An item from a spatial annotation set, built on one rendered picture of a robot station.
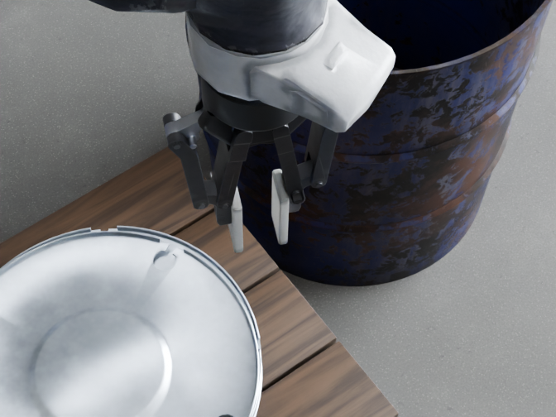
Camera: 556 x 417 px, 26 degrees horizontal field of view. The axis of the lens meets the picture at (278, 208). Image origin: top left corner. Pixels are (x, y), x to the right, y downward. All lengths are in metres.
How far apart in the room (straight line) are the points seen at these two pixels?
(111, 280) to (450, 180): 0.45
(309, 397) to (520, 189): 0.65
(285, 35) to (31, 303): 0.52
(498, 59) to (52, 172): 0.71
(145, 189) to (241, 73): 0.53
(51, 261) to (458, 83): 0.44
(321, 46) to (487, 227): 0.93
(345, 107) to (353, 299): 0.86
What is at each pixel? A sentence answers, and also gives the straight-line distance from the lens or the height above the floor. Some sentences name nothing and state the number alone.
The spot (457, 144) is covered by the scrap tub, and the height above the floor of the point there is 0.32.
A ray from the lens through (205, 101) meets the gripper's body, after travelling 0.81.
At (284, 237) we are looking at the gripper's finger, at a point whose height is 0.56.
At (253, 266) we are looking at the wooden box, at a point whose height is 0.35.
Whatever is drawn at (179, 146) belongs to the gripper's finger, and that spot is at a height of 0.71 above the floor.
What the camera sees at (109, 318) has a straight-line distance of 1.14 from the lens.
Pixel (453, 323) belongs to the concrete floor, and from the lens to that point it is 1.57.
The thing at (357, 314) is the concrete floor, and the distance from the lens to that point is 1.57.
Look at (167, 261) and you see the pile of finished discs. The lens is 1.17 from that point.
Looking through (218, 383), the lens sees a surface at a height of 0.39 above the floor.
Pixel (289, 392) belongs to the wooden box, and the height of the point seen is 0.35.
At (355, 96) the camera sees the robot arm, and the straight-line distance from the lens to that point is 0.74.
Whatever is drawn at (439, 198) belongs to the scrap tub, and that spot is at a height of 0.19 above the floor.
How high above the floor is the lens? 1.40
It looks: 59 degrees down
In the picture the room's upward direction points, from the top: straight up
